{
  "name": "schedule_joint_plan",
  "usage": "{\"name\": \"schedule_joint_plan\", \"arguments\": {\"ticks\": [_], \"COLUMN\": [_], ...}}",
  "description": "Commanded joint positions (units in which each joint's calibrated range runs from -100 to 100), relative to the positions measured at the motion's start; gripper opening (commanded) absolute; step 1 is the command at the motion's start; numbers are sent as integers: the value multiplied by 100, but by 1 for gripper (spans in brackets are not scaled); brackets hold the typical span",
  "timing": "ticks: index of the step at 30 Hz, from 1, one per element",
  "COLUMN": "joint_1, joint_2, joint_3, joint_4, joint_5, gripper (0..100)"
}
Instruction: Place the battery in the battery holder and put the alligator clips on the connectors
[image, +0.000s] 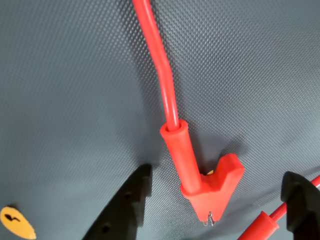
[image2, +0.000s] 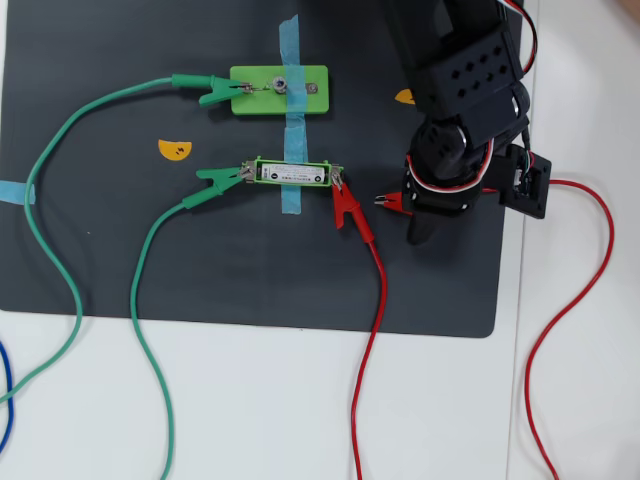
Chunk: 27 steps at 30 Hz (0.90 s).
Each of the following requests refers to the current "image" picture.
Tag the black textured work mat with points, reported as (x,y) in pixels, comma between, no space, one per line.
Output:
(75,75)

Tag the yellow lightning marker sticker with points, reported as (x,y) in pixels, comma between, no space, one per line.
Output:
(210,172)
(17,225)

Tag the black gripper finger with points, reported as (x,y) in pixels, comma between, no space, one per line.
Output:
(305,207)
(120,215)

